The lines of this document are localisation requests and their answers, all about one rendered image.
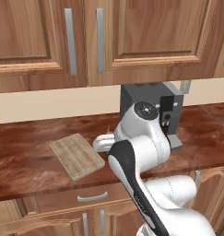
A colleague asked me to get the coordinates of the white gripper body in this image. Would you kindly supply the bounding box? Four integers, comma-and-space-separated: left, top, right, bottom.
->
91, 133, 116, 153

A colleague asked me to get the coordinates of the light wooden cutting board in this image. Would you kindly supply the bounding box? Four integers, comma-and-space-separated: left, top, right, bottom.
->
50, 133, 106, 182

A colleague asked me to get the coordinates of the grey coffee machine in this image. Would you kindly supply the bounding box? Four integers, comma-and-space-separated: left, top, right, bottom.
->
119, 80, 185, 152

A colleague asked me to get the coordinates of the wooden drawer front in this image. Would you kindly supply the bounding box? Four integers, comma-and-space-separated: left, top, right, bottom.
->
30, 182, 134, 214

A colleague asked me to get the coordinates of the arched wooden base cupboard door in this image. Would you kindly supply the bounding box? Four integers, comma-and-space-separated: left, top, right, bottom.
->
188, 166, 224, 236

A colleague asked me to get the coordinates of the grey curved drawer handle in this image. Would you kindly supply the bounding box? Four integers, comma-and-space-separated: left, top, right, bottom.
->
77, 191, 110, 203

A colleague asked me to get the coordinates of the grey base cupboard handle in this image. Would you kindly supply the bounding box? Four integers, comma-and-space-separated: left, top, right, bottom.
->
194, 170, 202, 186
81, 212, 89, 236
99, 209, 106, 236

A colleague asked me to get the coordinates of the pale grey wall fitting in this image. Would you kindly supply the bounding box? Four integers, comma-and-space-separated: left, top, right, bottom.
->
179, 79, 193, 95

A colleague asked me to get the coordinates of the grey wall cupboard handle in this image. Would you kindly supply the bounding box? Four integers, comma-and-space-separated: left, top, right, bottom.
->
95, 7, 105, 75
64, 7, 78, 77

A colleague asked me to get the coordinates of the wide wooden wall cupboard door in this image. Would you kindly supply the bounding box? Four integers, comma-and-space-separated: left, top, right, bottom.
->
84, 0, 224, 88

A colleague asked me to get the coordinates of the narrow wooden wall cupboard door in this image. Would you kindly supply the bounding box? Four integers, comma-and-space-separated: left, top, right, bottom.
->
213, 40, 224, 79

